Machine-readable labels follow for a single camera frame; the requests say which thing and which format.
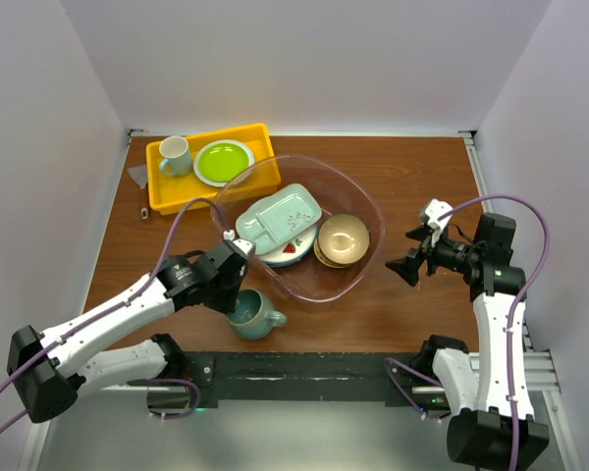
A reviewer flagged light blue rectangular dish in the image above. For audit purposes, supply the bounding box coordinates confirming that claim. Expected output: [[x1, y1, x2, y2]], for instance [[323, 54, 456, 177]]
[[236, 183, 322, 255]]

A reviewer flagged teal ceramic mug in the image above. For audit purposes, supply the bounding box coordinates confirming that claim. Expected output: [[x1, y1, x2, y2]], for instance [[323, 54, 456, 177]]
[[226, 288, 287, 340]]

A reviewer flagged brown beige glazed bowl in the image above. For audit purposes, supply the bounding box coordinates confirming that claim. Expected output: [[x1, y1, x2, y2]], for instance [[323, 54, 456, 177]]
[[317, 214, 370, 265]]

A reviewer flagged watermelon pattern plate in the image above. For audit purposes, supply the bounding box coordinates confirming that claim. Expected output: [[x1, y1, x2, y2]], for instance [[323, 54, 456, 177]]
[[258, 238, 313, 267], [258, 223, 318, 267]]

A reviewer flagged red brown bottom bowl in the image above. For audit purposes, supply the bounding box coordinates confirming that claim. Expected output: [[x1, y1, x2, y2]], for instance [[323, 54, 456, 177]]
[[313, 241, 362, 269]]

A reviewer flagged yellow blue patterned bowl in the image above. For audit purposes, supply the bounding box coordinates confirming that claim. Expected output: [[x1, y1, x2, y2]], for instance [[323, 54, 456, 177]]
[[315, 252, 355, 269]]

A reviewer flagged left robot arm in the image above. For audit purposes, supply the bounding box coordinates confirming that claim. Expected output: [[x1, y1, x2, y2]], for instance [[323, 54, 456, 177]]
[[7, 238, 255, 423]]

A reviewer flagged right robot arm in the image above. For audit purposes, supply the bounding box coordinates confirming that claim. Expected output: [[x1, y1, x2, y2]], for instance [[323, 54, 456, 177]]
[[387, 211, 550, 470]]

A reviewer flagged clear plastic bin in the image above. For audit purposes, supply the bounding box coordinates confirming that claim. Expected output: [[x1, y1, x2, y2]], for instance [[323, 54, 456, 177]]
[[212, 155, 385, 303]]

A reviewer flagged yellow plastic tray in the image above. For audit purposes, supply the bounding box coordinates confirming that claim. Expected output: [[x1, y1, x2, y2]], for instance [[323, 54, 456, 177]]
[[145, 123, 282, 215]]

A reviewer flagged lime green plate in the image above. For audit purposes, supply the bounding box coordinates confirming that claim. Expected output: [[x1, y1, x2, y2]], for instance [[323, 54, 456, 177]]
[[197, 142, 250, 183]]

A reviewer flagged grey rimmed plate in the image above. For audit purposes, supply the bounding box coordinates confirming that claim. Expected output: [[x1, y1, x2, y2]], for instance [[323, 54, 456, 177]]
[[193, 139, 255, 187]]

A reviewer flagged light blue white mug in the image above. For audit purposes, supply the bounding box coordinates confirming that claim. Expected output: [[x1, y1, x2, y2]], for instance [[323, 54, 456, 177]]
[[159, 135, 193, 177]]

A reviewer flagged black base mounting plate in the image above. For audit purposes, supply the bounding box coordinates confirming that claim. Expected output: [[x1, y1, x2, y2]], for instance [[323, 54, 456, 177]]
[[146, 350, 456, 413]]

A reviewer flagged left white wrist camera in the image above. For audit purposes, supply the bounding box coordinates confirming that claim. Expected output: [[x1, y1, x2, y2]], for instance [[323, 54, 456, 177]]
[[223, 230, 255, 259]]

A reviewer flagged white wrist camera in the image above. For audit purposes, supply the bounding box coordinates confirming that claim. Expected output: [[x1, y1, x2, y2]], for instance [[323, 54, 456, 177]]
[[223, 230, 255, 259], [419, 198, 453, 247]]

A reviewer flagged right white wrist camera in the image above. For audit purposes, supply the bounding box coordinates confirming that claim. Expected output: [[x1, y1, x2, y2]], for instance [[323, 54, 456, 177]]
[[419, 198, 453, 247]]

